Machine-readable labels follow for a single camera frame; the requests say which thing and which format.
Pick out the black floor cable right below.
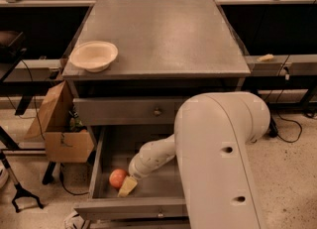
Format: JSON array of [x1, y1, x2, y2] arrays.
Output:
[[264, 88, 303, 145]]

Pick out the black cable left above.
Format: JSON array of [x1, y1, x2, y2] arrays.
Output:
[[6, 59, 46, 142]]

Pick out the grey drawer cabinet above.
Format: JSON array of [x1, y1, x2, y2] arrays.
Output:
[[63, 0, 250, 224]]

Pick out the grey top drawer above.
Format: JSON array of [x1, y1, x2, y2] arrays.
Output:
[[73, 97, 187, 126]]

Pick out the grey open middle drawer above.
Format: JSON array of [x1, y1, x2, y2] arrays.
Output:
[[74, 125, 187, 220]]

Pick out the red apple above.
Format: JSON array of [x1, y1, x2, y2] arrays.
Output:
[[109, 169, 128, 189]]

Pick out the yellow sponge piece on rail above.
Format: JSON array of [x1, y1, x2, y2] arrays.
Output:
[[257, 54, 274, 62]]

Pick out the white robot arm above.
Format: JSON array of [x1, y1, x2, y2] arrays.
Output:
[[123, 92, 270, 229]]

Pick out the white crumpled cloth on floor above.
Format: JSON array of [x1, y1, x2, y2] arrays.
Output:
[[61, 211, 87, 229]]

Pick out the grey bottom drawer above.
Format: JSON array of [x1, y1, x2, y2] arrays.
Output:
[[88, 219, 191, 229]]

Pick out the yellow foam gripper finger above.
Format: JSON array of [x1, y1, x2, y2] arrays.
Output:
[[118, 176, 138, 197]]

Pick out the white paper bowl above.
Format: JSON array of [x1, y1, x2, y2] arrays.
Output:
[[69, 41, 118, 72]]

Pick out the brown cardboard box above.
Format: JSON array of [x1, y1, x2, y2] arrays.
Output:
[[25, 81, 94, 163]]

